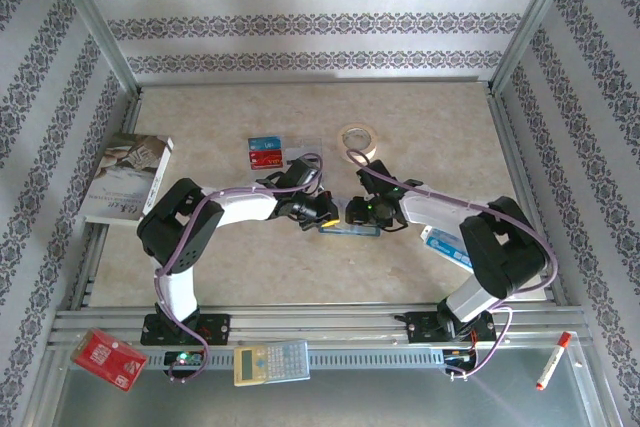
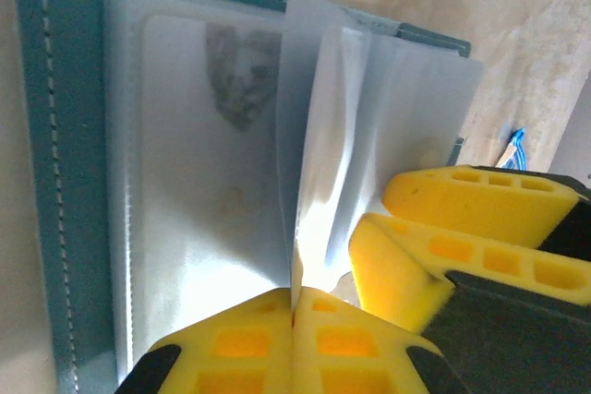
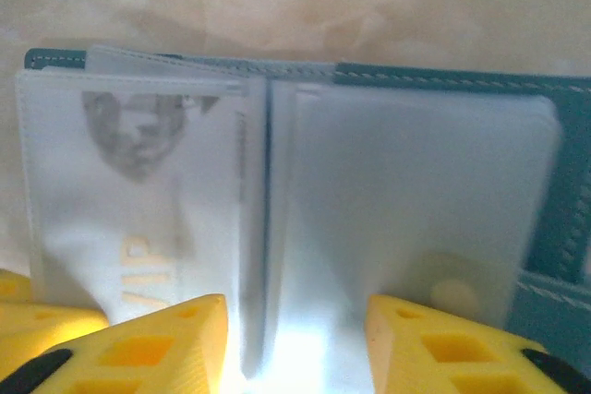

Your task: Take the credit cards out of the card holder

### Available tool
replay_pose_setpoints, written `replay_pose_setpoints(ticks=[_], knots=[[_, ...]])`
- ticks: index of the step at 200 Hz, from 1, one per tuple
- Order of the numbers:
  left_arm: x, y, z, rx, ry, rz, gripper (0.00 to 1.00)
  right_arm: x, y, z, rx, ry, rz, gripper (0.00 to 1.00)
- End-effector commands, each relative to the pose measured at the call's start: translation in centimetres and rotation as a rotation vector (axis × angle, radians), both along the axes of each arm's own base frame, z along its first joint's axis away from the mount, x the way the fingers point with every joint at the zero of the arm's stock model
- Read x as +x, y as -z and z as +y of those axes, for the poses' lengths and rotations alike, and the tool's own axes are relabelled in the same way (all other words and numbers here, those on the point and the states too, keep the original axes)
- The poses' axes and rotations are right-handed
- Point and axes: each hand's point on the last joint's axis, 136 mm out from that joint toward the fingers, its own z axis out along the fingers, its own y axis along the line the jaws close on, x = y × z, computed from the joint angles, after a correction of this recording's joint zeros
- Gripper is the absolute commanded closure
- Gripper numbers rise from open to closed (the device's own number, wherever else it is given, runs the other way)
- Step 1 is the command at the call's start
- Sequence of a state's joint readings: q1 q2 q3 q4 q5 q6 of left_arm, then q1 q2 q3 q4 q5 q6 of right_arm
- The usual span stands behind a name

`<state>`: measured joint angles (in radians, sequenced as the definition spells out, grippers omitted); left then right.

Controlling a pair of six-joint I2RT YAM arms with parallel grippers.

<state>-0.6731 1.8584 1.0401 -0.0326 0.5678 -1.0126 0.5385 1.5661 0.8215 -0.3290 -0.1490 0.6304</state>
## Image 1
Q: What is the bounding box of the blue leather card holder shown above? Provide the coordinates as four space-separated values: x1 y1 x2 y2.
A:
318 224 380 239

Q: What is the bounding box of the clear acrylic card organizer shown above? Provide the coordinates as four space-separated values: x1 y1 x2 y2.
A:
248 135 326 183

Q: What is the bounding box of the red credit card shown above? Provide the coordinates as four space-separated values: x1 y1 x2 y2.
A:
248 149 285 171

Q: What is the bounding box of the blue credit card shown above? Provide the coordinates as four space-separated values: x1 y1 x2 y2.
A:
248 135 284 154

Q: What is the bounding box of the beige masking tape roll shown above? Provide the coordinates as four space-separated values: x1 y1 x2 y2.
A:
336 122 379 165

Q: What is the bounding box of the white blue carton box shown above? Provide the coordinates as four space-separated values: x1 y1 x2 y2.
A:
419 226 474 269

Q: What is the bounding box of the beige grey calculator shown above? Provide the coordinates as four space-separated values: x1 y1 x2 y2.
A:
233 339 311 387

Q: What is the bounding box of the white paperback book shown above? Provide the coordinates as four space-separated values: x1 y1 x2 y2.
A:
82 133 175 226

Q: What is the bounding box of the grey sheet metal tray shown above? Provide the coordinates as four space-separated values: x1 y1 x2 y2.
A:
47 346 611 427

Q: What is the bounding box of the red white marker pen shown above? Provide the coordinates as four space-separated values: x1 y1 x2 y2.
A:
535 331 572 391

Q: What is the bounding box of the red cardboard box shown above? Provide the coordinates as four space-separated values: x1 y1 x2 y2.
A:
69 327 149 392

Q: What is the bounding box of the aluminium back rail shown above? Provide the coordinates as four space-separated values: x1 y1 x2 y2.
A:
137 75 494 88

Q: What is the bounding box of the aluminium mounting rail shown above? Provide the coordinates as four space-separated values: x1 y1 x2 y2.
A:
48 302 587 349

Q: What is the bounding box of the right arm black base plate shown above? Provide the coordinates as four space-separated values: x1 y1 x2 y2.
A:
405 309 498 346

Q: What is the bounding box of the right aluminium side rail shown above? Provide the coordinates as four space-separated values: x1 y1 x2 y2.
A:
487 89 569 306

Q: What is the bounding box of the aluminium side rail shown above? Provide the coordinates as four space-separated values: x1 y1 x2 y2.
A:
487 89 569 306
69 91 144 311

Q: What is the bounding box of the grey slotted cable duct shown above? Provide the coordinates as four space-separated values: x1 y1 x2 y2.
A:
147 349 451 372

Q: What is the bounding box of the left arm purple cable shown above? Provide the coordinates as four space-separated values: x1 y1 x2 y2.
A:
152 152 325 384

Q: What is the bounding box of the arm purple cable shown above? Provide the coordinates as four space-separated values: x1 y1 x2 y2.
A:
346 148 559 382
152 152 325 384

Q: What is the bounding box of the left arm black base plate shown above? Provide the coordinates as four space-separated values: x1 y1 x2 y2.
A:
140 313 232 347

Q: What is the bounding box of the left aluminium side rail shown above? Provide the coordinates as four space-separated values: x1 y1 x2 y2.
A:
69 91 144 311

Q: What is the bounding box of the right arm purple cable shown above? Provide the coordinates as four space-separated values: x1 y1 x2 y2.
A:
346 148 559 382

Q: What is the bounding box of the right aluminium frame post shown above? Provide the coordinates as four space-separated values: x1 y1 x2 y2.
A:
488 0 585 98

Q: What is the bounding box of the aluminium frame post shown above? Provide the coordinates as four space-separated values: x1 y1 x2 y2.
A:
42 0 144 98
488 0 585 98

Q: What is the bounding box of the left aluminium frame post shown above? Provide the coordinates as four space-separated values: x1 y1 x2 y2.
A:
42 0 144 98

